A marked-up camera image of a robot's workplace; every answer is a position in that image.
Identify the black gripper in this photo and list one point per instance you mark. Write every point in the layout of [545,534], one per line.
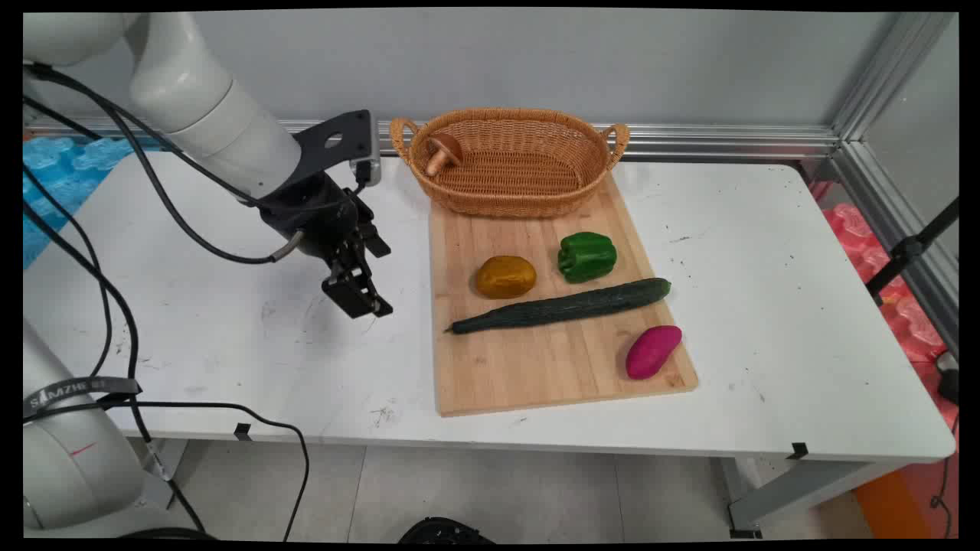
[314,214]

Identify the yellow toy potato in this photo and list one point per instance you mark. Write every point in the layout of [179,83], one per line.
[505,277]

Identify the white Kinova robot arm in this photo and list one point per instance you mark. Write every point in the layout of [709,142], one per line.
[191,99]

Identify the brown toy mushroom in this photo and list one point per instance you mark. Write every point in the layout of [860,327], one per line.
[446,145]

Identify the wooden cutting board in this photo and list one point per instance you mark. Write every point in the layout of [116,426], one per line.
[536,367]

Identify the dark green toy cucumber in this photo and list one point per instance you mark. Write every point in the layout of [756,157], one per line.
[566,306]

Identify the black table edge clip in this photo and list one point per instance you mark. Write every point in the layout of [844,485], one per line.
[798,450]
[243,431]

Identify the green toy bell pepper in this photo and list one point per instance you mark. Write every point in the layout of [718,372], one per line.
[587,257]

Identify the black round floor object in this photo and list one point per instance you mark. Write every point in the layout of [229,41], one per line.
[444,532]

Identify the purple toy sweet potato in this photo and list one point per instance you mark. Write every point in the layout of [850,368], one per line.
[652,353]

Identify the blue knitted cloth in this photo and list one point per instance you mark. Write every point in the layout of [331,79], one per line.
[61,176]

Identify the grey metal table leg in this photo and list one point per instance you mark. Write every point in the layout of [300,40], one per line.
[804,486]

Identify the black tripod stand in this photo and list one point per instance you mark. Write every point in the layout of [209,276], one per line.
[907,249]

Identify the red foam floor mat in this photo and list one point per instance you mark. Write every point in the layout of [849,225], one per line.
[911,321]

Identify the small black floor device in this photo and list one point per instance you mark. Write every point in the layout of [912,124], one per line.
[949,383]

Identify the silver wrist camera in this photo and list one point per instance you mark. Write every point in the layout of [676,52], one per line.
[367,164]

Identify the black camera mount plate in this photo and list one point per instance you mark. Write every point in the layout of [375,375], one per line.
[321,157]

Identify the long horizontal aluminium frame rail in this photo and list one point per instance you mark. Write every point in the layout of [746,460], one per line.
[727,141]

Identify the short aluminium frame side rail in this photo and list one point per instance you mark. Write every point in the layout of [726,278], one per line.
[880,207]

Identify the aluminium frame corner post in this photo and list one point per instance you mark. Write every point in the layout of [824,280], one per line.
[888,76]

